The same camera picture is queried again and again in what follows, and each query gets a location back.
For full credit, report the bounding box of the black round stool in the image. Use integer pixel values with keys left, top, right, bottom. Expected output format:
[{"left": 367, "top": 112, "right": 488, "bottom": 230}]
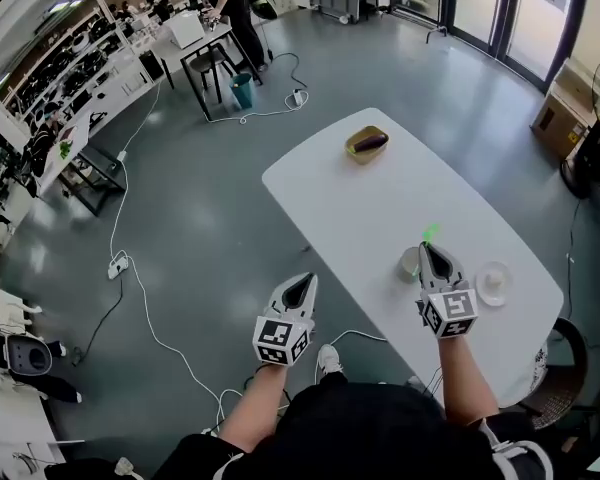
[{"left": 188, "top": 43, "right": 237, "bottom": 92}]

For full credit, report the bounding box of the black and white shelf unit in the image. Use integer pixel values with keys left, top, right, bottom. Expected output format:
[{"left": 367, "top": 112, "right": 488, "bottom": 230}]
[{"left": 0, "top": 0, "right": 156, "bottom": 134}]

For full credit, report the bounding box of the pale grey cup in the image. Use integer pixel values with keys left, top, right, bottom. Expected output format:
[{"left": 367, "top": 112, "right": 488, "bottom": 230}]
[{"left": 396, "top": 246, "right": 423, "bottom": 284}]

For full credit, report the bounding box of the person's left forearm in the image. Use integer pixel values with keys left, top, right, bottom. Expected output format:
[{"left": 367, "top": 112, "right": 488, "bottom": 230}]
[{"left": 216, "top": 363, "right": 289, "bottom": 453}]

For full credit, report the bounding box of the yellow bowl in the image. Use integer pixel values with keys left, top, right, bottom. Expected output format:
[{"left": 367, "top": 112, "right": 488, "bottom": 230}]
[{"left": 344, "top": 124, "right": 391, "bottom": 166}]

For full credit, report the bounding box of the teal waste bin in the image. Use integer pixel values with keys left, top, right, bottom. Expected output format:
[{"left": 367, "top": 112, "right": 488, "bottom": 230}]
[{"left": 228, "top": 72, "right": 256, "bottom": 111}]

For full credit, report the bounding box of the purple eggplant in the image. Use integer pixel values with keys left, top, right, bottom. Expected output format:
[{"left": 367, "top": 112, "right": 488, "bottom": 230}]
[{"left": 352, "top": 134, "right": 387, "bottom": 151}]

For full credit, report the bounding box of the person's white shoe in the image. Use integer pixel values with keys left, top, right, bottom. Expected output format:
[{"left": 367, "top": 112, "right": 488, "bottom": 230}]
[{"left": 315, "top": 343, "right": 343, "bottom": 384}]

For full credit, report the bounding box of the white box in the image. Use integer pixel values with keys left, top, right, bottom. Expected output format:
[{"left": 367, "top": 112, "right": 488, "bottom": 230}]
[{"left": 163, "top": 11, "right": 206, "bottom": 50}]

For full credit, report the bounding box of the black standing fan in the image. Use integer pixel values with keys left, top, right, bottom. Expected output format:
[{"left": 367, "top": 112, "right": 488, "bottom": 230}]
[{"left": 559, "top": 51, "right": 600, "bottom": 200}]

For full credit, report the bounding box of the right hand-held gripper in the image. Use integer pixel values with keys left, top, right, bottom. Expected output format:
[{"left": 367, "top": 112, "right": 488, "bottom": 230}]
[{"left": 416, "top": 241, "right": 480, "bottom": 341}]

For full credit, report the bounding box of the person's right forearm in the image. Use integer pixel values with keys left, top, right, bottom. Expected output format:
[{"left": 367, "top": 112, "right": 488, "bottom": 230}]
[{"left": 436, "top": 335, "right": 502, "bottom": 425}]

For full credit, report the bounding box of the white desk with black legs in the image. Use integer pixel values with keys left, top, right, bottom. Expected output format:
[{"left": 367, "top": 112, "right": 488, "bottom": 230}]
[{"left": 152, "top": 10, "right": 261, "bottom": 123}]

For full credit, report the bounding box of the black cable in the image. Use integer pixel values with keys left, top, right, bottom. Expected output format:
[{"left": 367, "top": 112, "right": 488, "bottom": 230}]
[{"left": 71, "top": 277, "right": 125, "bottom": 368}]

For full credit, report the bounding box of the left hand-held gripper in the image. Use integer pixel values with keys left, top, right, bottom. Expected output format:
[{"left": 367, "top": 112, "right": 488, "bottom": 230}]
[{"left": 251, "top": 272, "right": 320, "bottom": 369}]

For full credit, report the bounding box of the cardboard box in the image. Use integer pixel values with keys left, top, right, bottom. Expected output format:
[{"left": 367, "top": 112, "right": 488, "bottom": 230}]
[{"left": 529, "top": 60, "right": 599, "bottom": 162}]

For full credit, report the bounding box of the long white cable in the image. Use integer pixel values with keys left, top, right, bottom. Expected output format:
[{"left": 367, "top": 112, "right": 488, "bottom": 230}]
[{"left": 107, "top": 82, "right": 246, "bottom": 434}]

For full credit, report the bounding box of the grey device with round opening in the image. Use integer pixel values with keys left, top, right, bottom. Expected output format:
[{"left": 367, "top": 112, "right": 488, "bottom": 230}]
[{"left": 3, "top": 331, "right": 54, "bottom": 375}]

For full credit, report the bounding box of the dark woven chair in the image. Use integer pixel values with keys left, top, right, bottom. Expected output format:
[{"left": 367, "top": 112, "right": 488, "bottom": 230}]
[{"left": 517, "top": 316, "right": 590, "bottom": 432}]

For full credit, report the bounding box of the person's black clothing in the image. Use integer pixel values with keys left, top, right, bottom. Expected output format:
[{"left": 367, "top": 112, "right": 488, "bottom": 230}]
[{"left": 44, "top": 370, "right": 554, "bottom": 480}]

